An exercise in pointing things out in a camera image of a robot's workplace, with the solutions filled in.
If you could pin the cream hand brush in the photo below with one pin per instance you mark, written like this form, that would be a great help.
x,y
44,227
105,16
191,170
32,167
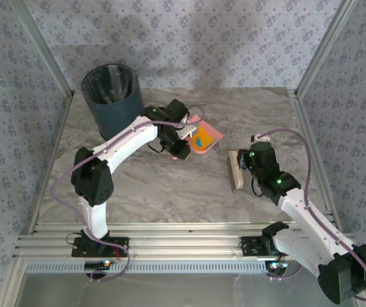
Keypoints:
x,y
236,172

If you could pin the pink plastic dustpan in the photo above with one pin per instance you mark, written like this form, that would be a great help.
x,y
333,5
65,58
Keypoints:
x,y
209,126

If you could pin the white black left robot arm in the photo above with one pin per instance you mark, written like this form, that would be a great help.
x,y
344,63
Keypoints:
x,y
128,140

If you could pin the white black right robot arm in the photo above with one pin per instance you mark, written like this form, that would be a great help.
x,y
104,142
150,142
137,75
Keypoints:
x,y
297,208

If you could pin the dark blue waste bin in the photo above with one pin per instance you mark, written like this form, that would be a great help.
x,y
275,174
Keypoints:
x,y
112,112

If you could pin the small LED circuit board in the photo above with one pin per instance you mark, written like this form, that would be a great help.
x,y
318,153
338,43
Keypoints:
x,y
98,264
277,265

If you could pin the grey metal bottom panel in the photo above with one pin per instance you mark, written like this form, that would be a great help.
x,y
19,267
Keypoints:
x,y
170,291

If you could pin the aluminium side rail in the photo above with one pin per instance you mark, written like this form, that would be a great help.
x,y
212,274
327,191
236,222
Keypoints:
x,y
305,121
55,150

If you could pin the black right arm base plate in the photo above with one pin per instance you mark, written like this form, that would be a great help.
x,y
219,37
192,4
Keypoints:
x,y
249,246

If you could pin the aluminium front rail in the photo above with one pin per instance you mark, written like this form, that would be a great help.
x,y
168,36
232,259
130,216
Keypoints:
x,y
186,243

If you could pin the aluminium frame post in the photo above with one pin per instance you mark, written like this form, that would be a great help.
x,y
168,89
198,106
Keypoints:
x,y
35,35
326,44

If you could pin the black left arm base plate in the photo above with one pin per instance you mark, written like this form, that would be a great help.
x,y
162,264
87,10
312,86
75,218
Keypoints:
x,y
83,251

